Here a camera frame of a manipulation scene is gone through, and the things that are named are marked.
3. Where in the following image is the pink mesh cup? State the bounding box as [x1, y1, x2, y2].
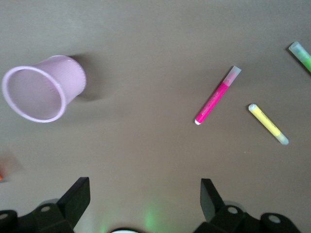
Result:
[1, 54, 87, 124]

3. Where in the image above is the brown table cover mat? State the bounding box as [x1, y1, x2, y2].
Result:
[0, 0, 311, 233]

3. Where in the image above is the green marker pen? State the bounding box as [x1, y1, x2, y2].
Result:
[288, 41, 311, 73]

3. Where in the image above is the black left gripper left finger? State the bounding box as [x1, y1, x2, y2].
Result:
[0, 177, 91, 233]

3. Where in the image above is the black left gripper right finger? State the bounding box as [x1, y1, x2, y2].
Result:
[194, 178, 302, 233]

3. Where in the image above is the yellow marker pen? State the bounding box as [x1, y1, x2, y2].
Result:
[248, 103, 290, 146]

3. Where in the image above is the pink marker pen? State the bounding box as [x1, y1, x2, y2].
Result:
[194, 65, 242, 126]

